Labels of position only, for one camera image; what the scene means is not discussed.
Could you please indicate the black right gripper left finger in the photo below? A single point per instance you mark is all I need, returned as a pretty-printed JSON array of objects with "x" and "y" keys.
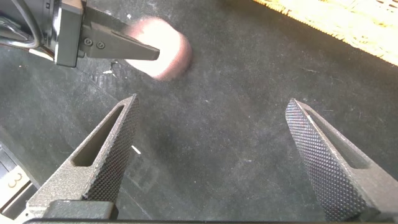
[{"x": 93, "y": 174}]

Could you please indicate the tiny white paper fleck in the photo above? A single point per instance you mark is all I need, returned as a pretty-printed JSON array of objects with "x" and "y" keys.
[{"x": 136, "y": 150}]

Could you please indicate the grey robot chassis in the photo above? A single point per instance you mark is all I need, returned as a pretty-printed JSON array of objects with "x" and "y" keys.
[{"x": 15, "y": 186}]

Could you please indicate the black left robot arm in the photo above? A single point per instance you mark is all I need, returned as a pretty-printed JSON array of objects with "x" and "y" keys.
[{"x": 34, "y": 9}]

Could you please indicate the small white paper scrap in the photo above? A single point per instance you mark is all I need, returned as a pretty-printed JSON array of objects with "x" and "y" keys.
[{"x": 107, "y": 72}]

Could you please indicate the black tablecloth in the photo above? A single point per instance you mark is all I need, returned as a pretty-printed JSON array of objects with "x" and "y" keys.
[{"x": 217, "y": 124}]

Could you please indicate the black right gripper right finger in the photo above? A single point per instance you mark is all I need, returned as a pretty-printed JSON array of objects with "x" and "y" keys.
[{"x": 335, "y": 174}]

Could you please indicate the pale purple egg-shaped ball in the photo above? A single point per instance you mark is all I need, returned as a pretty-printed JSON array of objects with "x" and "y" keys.
[{"x": 172, "y": 46}]

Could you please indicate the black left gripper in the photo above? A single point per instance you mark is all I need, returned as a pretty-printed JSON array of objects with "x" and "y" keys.
[{"x": 68, "y": 34}]

